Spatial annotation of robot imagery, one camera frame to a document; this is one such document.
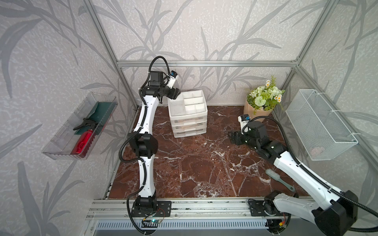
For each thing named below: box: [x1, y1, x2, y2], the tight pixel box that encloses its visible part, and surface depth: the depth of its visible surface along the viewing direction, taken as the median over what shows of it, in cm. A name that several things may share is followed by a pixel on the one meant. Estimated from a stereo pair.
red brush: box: [71, 128, 96, 158], surface depth 59 cm
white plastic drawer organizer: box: [167, 89, 208, 138], surface depth 93 cm
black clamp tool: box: [72, 118, 99, 131], surface depth 67 cm
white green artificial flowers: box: [246, 75, 286, 116], surface depth 89 cm
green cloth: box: [74, 101, 117, 136], surface depth 70 cm
